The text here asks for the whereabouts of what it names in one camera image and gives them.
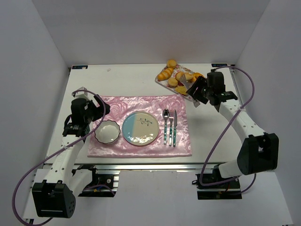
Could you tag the blue label left corner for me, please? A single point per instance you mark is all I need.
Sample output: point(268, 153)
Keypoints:
point(79, 67)

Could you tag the golden bagel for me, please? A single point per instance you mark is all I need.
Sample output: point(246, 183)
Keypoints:
point(196, 75)

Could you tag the knife with teal handle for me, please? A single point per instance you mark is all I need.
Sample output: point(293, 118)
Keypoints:
point(175, 125)

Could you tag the fork with teal handle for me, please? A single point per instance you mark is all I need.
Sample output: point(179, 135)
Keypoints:
point(171, 119)

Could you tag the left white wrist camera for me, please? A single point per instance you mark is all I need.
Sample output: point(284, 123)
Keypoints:
point(80, 93)

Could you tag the spoon with teal handle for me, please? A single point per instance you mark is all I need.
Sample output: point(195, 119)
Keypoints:
point(165, 116)

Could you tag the round bun at tray top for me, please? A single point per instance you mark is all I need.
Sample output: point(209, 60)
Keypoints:
point(171, 63)

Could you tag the blue and cream plate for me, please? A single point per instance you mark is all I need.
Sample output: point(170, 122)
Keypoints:
point(140, 128)

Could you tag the flat seeded bread slice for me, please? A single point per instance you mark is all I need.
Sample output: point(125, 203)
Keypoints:
point(181, 90)

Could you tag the small round muffin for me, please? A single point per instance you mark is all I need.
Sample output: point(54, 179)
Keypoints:
point(172, 82)

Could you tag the striped long bread roll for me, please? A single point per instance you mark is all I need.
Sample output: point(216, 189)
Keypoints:
point(165, 74)

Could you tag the blue label right corner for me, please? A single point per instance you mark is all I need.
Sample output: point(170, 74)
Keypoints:
point(216, 65)

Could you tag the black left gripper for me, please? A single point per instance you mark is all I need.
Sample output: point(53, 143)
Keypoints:
point(98, 108)

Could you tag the aluminium table frame rail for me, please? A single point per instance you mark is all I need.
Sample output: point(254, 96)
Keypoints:
point(207, 178)

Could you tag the white scalloped bowl black rim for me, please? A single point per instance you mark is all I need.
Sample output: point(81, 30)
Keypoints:
point(108, 132)

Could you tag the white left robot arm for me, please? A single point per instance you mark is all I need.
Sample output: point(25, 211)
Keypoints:
point(55, 196)

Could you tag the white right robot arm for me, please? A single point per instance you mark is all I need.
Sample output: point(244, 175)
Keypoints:
point(259, 150)

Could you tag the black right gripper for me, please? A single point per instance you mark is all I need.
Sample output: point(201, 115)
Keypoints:
point(197, 87)

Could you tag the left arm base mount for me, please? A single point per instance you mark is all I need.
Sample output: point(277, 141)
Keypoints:
point(104, 182)

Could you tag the orange striped ring bread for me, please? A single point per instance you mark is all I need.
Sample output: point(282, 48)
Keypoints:
point(185, 75)

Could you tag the blue label corner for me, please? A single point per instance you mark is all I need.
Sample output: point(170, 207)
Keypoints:
point(79, 67)
point(216, 65)

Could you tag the floral serving tray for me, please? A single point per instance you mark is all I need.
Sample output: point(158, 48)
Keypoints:
point(179, 68)

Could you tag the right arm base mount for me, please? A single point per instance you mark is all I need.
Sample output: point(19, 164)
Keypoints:
point(227, 191)

